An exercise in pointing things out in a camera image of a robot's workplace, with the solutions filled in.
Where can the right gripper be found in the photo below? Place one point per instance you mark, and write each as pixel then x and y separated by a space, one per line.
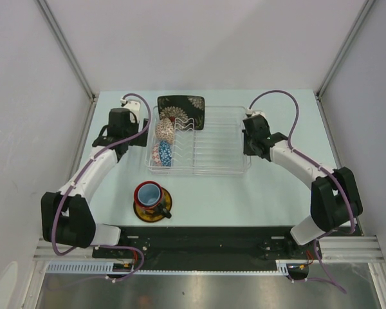
pixel 247 150

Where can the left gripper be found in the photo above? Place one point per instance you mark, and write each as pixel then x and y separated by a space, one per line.
pixel 139 140

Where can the red patterned white bowl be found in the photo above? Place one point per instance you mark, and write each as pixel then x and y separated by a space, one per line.
pixel 155 156

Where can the brown patterned bowl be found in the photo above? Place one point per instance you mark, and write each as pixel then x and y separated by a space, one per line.
pixel 164 130

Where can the blue patterned bowl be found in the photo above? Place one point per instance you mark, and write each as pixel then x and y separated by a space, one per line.
pixel 165 153

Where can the white wire dish rack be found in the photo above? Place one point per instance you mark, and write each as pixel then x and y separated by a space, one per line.
pixel 216 150

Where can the square black floral plate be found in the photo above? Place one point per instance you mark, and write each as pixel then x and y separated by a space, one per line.
pixel 184 109

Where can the red black mug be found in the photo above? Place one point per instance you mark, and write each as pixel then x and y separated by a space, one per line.
pixel 148 194

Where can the round black yellow saucer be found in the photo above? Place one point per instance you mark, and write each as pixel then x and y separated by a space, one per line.
pixel 157 213

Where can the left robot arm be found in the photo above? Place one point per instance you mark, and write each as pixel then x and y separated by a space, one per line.
pixel 65 214

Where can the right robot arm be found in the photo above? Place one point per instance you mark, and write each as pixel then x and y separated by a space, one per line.
pixel 335 199

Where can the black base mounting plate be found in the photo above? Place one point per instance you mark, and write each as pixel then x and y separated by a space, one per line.
pixel 210 249

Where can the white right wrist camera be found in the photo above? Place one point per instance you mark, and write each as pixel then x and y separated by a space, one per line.
pixel 252 114

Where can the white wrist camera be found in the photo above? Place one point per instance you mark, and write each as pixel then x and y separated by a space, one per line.
pixel 134 107
pixel 252 114

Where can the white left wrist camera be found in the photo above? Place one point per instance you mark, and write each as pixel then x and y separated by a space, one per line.
pixel 134 107

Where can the white slotted cable duct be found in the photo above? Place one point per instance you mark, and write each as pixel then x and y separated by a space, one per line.
pixel 111 268

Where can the aluminium frame rail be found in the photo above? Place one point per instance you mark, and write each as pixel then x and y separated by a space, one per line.
pixel 61 40

